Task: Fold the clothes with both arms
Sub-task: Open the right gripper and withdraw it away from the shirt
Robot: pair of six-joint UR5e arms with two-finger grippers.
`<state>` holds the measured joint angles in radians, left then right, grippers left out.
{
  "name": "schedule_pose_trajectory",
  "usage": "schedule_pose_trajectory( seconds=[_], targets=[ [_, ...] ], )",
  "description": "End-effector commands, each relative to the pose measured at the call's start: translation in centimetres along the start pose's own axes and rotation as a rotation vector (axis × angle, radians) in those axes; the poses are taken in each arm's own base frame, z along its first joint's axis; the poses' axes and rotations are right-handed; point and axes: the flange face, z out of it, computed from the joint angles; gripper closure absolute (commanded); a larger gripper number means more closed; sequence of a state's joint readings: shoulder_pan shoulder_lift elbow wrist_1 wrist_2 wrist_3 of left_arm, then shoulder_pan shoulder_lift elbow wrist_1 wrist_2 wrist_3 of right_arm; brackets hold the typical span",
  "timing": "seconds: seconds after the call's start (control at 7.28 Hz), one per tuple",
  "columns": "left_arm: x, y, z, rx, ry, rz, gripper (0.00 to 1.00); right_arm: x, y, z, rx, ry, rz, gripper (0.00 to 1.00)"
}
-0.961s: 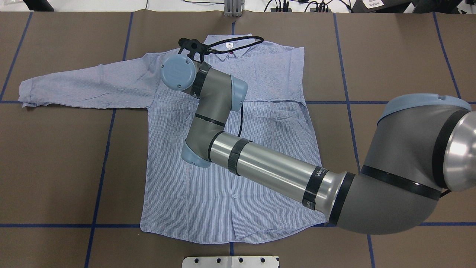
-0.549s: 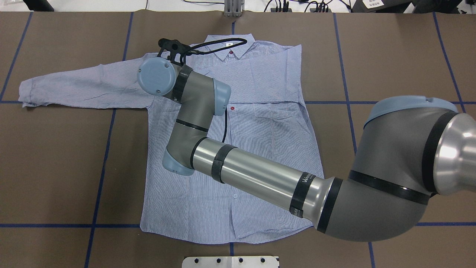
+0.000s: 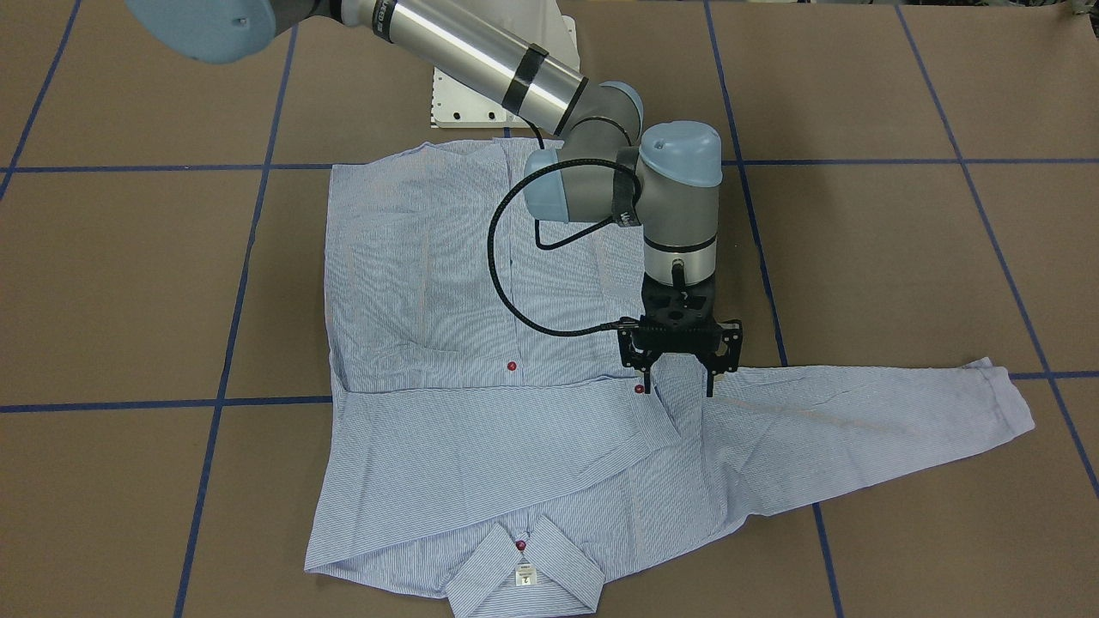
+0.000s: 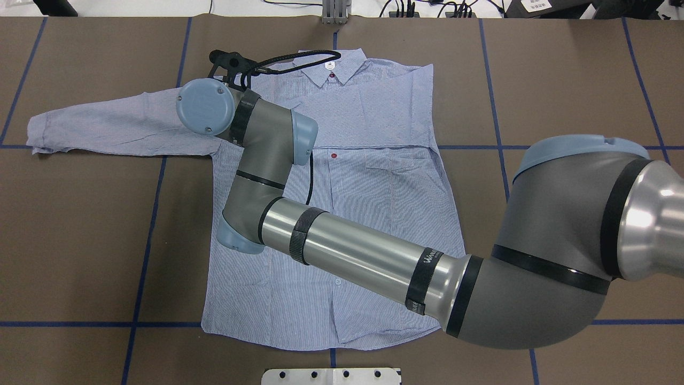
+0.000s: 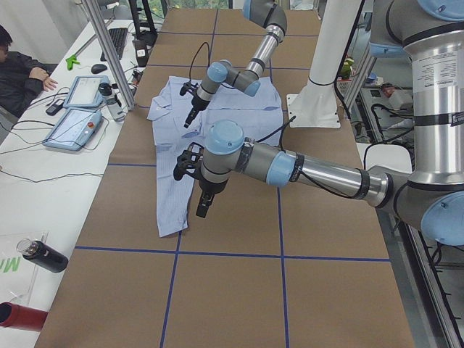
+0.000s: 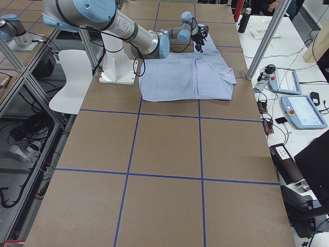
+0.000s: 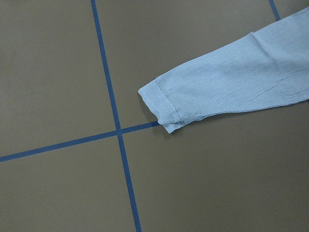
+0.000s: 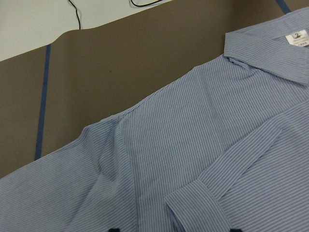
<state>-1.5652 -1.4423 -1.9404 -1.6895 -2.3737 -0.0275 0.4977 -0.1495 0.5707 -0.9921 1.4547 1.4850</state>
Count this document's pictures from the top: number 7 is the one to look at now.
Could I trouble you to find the blue striped button shirt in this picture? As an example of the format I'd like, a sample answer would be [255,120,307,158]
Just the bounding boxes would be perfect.
[138,8,309,133]

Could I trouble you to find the brown table cover mat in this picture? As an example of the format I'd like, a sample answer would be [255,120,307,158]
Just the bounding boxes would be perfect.
[0,0,309,232]

